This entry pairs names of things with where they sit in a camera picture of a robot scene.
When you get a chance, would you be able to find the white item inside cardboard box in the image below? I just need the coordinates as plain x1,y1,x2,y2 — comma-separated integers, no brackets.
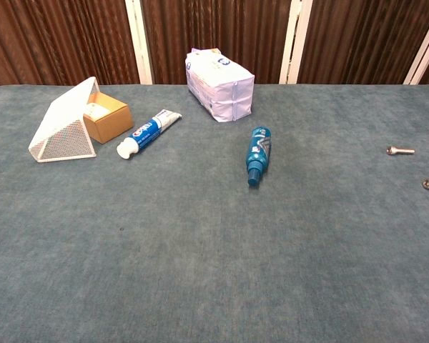
85,102,110,119

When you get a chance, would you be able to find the white mesh wire basket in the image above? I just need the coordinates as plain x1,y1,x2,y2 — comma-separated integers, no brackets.
27,76,101,164

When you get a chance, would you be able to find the brown cardboard box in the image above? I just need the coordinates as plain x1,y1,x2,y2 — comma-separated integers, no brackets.
82,91,134,144

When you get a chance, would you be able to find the white tissue pack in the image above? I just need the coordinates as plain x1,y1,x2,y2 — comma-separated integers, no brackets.
184,47,255,124

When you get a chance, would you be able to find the blue spray bottle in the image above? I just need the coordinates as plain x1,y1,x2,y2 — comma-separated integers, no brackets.
245,126,273,188

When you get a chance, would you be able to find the blue white toothpaste tube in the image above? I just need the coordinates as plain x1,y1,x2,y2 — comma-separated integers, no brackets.
116,109,183,160

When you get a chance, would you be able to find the white screen frame post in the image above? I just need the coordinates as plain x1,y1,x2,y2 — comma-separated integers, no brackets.
403,0,429,85
124,0,154,85
278,0,314,85

